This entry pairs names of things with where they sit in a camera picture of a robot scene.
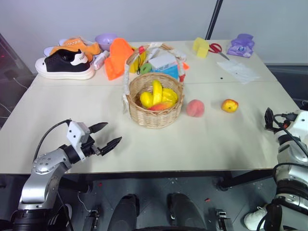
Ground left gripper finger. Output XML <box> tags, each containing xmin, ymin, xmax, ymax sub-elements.
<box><xmin>90</xmin><ymin>122</ymin><xmax>109</xmax><ymax>135</ymax></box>
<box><xmin>100</xmin><ymin>136</ymin><xmax>123</xmax><ymax>156</ymax></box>

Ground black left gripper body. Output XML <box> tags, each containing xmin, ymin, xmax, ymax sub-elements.
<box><xmin>81</xmin><ymin>136</ymin><xmax>102</xmax><ymax>157</ymax></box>

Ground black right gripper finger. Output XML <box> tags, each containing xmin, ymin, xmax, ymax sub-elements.
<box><xmin>264</xmin><ymin>107</ymin><xmax>274</xmax><ymax>131</ymax></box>

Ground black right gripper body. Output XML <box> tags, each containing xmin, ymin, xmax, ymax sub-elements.
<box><xmin>271</xmin><ymin>112</ymin><xmax>298</xmax><ymax>132</ymax></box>

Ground yellow red apple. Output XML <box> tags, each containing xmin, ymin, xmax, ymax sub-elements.
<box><xmin>221</xmin><ymin>98</ymin><xmax>239</xmax><ymax>113</ymax></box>

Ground yellow lemon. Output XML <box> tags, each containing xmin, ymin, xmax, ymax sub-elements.
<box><xmin>140</xmin><ymin>91</ymin><xmax>155</xmax><ymax>108</ymax></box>

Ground clear plastic bag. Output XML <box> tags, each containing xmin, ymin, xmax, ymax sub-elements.
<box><xmin>216</xmin><ymin>59</ymin><xmax>262</xmax><ymax>85</ymax></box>

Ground red yellow mango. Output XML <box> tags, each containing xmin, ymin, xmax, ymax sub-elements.
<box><xmin>147</xmin><ymin>102</ymin><xmax>173</xmax><ymax>112</ymax></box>

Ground white pink tube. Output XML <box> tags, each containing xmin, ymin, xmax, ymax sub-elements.
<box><xmin>92</xmin><ymin>51</ymin><xmax>110</xmax><ymax>71</ymax></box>

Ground yellow banana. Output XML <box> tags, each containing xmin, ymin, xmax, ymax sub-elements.
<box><xmin>151</xmin><ymin>80</ymin><xmax>164</xmax><ymax>106</ymax></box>

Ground black white sneaker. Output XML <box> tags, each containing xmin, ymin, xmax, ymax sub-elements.
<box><xmin>35</xmin><ymin>49</ymin><xmax>96</xmax><ymax>80</ymax></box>

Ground pink peach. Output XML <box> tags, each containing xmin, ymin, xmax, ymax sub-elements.
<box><xmin>186</xmin><ymin>99</ymin><xmax>206</xmax><ymax>118</ymax></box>

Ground yellow starfruit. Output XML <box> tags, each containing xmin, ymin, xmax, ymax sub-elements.
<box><xmin>161</xmin><ymin>87</ymin><xmax>179</xmax><ymax>105</ymax></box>

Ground purple wipes pack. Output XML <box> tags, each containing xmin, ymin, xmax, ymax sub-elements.
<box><xmin>226</xmin><ymin>33</ymin><xmax>256</xmax><ymax>59</ymax></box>

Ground orange printed cloth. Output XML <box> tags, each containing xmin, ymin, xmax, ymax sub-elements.
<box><xmin>59</xmin><ymin>37</ymin><xmax>102</xmax><ymax>62</ymax></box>

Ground purple plastic bowl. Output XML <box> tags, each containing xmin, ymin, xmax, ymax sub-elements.
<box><xmin>94</xmin><ymin>33</ymin><xmax>119</xmax><ymax>51</ymax></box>

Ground blue white box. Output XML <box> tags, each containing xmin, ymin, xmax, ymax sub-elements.
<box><xmin>147</xmin><ymin>53</ymin><xmax>180</xmax><ymax>80</ymax></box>

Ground white shoe on floor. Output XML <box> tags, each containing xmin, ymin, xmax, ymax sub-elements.
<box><xmin>244</xmin><ymin>205</ymin><xmax>268</xmax><ymax>231</ymax></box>

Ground dark slanted pole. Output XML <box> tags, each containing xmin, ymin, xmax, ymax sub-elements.
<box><xmin>204</xmin><ymin>0</ymin><xmax>225</xmax><ymax>40</ymax></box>

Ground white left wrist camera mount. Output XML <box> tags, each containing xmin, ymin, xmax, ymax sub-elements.
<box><xmin>66</xmin><ymin>121</ymin><xmax>91</xmax><ymax>161</ymax></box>

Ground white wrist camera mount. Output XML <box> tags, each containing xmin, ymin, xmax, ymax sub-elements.
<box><xmin>66</xmin><ymin>121</ymin><xmax>91</xmax><ymax>161</ymax></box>
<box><xmin>288</xmin><ymin>110</ymin><xmax>308</xmax><ymax>138</ymax></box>

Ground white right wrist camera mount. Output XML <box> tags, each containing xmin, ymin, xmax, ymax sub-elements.
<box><xmin>288</xmin><ymin>110</ymin><xmax>308</xmax><ymax>138</ymax></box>

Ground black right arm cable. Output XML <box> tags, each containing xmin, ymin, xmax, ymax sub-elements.
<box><xmin>273</xmin><ymin>113</ymin><xmax>308</xmax><ymax>161</ymax></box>

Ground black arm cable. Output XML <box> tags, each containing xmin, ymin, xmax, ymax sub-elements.
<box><xmin>273</xmin><ymin>113</ymin><xmax>308</xmax><ymax>161</ymax></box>
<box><xmin>35</xmin><ymin>118</ymin><xmax>73</xmax><ymax>160</ymax></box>

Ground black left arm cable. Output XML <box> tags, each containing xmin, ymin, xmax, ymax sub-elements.
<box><xmin>35</xmin><ymin>118</ymin><xmax>73</xmax><ymax>160</ymax></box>

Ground black table frame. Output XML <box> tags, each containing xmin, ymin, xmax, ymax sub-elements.
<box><xmin>0</xmin><ymin>168</ymin><xmax>280</xmax><ymax>193</ymax></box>

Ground wicker basket with handle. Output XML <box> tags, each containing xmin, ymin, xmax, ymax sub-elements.
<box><xmin>122</xmin><ymin>42</ymin><xmax>187</xmax><ymax>129</ymax></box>

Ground metal floor bracket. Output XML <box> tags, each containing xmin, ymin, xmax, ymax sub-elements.
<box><xmin>216</xmin><ymin>208</ymin><xmax>232</xmax><ymax>230</ymax></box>
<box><xmin>86</xmin><ymin>208</ymin><xmax>101</xmax><ymax>230</ymax></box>

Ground yellow packet with black cord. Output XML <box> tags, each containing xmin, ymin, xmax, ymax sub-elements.
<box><xmin>129</xmin><ymin>51</ymin><xmax>148</xmax><ymax>74</ymax></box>

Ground green ring toy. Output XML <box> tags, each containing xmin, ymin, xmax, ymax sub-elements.
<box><xmin>140</xmin><ymin>63</ymin><xmax>153</xmax><ymax>74</ymax></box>

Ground red handled scissors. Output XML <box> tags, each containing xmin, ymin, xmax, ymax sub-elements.
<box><xmin>208</xmin><ymin>43</ymin><xmax>231</xmax><ymax>61</ymax></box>

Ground black charger with white cable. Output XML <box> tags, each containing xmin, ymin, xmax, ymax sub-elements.
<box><xmin>4</xmin><ymin>70</ymin><xmax>28</xmax><ymax>90</ymax></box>

